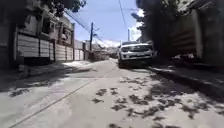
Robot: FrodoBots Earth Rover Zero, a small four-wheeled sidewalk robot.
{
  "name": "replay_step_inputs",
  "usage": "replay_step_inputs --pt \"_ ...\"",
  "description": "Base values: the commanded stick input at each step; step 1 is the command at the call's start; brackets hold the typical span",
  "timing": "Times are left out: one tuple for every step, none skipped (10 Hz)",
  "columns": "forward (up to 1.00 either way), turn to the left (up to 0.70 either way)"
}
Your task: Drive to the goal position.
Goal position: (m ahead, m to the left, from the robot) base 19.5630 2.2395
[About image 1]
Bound white car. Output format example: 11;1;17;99
117;40;155;69

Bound utility pole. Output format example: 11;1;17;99
88;22;98;52

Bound grey concrete road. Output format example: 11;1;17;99
0;58;224;128

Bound grey concrete sidewalk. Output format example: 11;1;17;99
0;59;98;84

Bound row of buildings with fences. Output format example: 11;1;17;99
0;0;101;69

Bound raised concrete kerb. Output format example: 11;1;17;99
146;65;224;100

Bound overhead wires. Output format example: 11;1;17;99
63;0;134;44

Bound wall with fence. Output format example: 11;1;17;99
166;0;224;69

